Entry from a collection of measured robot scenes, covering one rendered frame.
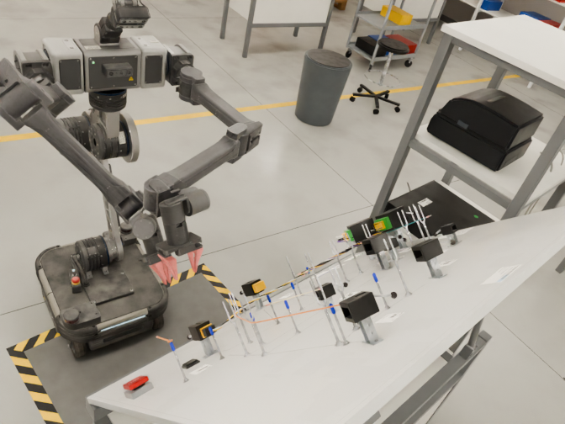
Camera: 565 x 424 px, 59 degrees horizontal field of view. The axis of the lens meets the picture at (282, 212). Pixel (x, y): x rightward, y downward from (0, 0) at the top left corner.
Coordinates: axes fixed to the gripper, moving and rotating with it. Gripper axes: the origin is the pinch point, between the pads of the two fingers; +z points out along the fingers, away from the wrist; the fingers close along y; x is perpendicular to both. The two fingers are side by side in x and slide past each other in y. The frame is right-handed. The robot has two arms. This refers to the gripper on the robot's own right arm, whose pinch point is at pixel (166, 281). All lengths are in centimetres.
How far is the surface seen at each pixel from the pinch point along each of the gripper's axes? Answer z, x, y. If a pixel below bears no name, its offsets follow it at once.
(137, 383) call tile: 17.0, -16.6, -20.2
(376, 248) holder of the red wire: 10, -27, 56
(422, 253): 6, -57, 43
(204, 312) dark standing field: 52, 124, 54
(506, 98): -21, -37, 125
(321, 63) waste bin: -83, 212, 263
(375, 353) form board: 11, -74, 8
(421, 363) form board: 10, -85, 7
